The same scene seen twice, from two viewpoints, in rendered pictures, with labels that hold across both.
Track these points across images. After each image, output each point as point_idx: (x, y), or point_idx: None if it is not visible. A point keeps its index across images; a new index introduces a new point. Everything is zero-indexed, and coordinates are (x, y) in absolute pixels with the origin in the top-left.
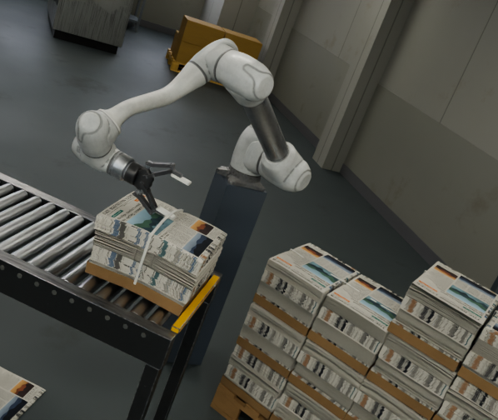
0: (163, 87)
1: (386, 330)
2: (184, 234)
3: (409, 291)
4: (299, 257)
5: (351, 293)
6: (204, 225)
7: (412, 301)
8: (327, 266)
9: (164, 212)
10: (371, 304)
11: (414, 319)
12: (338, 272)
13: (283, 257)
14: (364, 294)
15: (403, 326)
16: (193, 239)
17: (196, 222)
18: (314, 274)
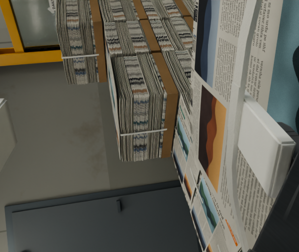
0: None
1: (180, 96)
2: (232, 27)
3: (128, 97)
4: (220, 245)
5: (193, 160)
6: (208, 157)
7: (135, 92)
8: (204, 221)
9: (252, 112)
10: (185, 143)
11: (149, 84)
12: (198, 208)
13: (231, 244)
14: (188, 163)
15: (162, 87)
16: (215, 17)
17: (219, 170)
18: (211, 197)
